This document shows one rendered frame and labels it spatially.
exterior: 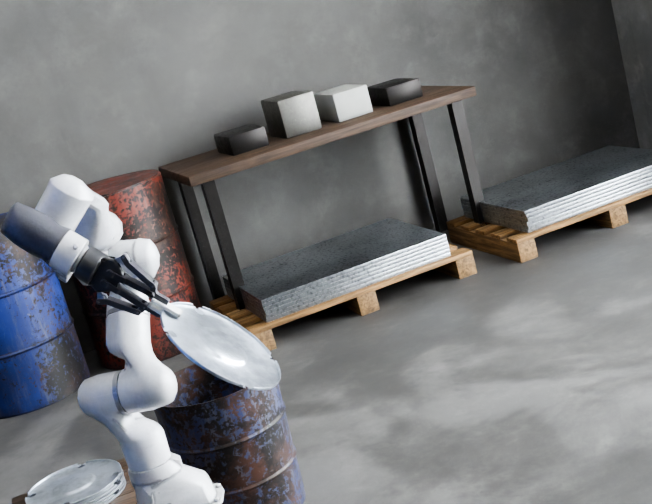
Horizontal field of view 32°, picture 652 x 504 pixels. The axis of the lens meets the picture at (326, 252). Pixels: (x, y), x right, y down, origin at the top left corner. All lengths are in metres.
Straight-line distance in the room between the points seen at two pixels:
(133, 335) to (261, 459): 0.93
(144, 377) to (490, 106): 4.44
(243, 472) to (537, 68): 4.06
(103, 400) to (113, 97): 3.49
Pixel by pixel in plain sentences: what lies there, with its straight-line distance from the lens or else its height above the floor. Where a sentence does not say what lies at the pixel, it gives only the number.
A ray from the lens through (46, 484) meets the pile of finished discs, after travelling 3.55.
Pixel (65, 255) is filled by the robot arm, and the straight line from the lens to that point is 2.40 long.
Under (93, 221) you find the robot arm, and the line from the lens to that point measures 2.66.
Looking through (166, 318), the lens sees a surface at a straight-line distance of 2.39.
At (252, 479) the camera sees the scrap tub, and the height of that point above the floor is 0.18.
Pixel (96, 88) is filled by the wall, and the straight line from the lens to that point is 6.12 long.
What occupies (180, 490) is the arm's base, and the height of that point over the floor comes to 0.52.
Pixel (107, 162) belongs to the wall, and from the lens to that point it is 6.14.
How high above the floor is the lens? 1.65
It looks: 14 degrees down
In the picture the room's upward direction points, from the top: 15 degrees counter-clockwise
